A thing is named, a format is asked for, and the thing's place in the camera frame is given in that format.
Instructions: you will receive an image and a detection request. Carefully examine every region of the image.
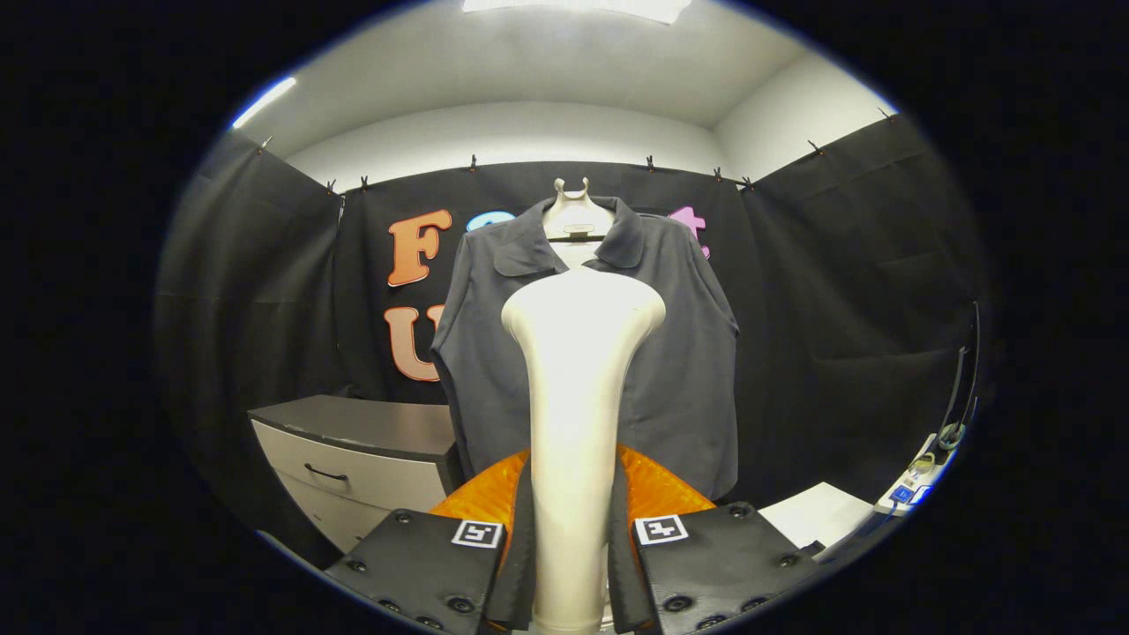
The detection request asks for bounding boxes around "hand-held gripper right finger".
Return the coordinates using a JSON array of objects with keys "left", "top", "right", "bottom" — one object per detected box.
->
[{"left": 611, "top": 444, "right": 826, "bottom": 635}]

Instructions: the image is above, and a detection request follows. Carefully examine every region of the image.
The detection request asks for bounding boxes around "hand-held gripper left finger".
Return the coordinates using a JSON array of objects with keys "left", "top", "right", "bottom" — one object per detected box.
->
[{"left": 326, "top": 448, "right": 541, "bottom": 635}]

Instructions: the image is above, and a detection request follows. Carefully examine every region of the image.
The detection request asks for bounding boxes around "dark grey button shirt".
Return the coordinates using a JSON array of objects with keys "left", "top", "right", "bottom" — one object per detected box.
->
[{"left": 430, "top": 196, "right": 740, "bottom": 502}]

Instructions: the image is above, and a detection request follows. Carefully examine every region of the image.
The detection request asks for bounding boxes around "white garment steamer head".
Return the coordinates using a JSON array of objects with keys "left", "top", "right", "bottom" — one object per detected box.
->
[{"left": 501, "top": 267, "right": 667, "bottom": 634}]

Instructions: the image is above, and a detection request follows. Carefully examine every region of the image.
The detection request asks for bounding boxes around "white table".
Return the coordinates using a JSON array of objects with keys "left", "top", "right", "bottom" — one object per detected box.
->
[{"left": 759, "top": 482, "right": 876, "bottom": 549}]

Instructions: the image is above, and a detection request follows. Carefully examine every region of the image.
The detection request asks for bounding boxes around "grey drawer cabinet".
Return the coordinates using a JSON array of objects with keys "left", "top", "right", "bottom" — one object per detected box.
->
[{"left": 249, "top": 395, "right": 464, "bottom": 555}]

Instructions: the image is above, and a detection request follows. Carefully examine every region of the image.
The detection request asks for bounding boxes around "black backdrop cloth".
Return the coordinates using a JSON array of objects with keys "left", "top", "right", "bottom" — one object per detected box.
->
[{"left": 154, "top": 110, "right": 993, "bottom": 565}]

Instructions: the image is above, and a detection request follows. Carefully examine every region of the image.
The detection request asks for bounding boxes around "white mannequin torso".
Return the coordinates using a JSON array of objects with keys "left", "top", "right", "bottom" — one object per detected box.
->
[{"left": 542, "top": 178, "right": 617, "bottom": 270}]

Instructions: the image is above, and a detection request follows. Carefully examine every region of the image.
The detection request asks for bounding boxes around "row of black clips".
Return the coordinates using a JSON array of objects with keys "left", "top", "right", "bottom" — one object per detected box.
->
[{"left": 258, "top": 106, "right": 896, "bottom": 197}]

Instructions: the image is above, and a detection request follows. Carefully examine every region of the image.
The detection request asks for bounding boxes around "narrow ceiling light panel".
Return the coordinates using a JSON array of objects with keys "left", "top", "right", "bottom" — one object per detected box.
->
[{"left": 232, "top": 77, "right": 298, "bottom": 130}]

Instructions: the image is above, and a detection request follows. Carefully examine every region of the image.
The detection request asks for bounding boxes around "large ceiling light panel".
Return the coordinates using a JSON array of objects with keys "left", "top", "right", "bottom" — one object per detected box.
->
[{"left": 463, "top": 0, "right": 693, "bottom": 25}]

